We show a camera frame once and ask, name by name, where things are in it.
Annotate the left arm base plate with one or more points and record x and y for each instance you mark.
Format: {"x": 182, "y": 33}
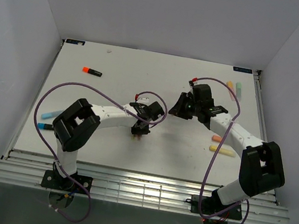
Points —
{"x": 52, "y": 180}

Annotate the black blue-capped highlighter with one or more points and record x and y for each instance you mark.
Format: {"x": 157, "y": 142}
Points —
{"x": 45, "y": 126}

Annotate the pastel green highlighter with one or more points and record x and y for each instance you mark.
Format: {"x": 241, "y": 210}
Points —
{"x": 239, "y": 91}

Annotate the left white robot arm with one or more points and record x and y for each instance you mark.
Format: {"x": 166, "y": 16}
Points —
{"x": 74, "y": 127}

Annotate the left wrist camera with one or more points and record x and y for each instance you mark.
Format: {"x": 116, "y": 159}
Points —
{"x": 143, "y": 100}

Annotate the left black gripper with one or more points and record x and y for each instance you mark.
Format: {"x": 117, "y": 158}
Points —
{"x": 140, "y": 129}

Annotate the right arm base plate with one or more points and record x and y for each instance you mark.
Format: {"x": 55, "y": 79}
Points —
{"x": 209, "y": 207}

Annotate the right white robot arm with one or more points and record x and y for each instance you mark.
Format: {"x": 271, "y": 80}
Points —
{"x": 261, "y": 167}

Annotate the pastel coral highlighter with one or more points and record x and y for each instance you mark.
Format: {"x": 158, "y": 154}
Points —
{"x": 216, "y": 138}

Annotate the pastel yellow highlighter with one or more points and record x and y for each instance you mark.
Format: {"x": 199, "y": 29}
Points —
{"x": 223, "y": 151}

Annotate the black orange-capped highlighter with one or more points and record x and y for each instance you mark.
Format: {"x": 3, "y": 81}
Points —
{"x": 91, "y": 71}

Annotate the aluminium frame rails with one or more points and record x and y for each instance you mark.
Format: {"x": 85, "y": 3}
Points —
{"x": 131, "y": 188}

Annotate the left blue corner label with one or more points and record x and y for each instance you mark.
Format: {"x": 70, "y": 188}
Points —
{"x": 74, "y": 42}

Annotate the pastel orange highlighter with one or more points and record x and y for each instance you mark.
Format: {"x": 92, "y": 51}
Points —
{"x": 232, "y": 91}

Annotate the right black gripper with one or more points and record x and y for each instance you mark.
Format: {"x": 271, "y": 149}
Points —
{"x": 183, "y": 106}

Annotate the pastel blue highlighter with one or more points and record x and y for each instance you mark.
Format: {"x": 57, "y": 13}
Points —
{"x": 52, "y": 114}

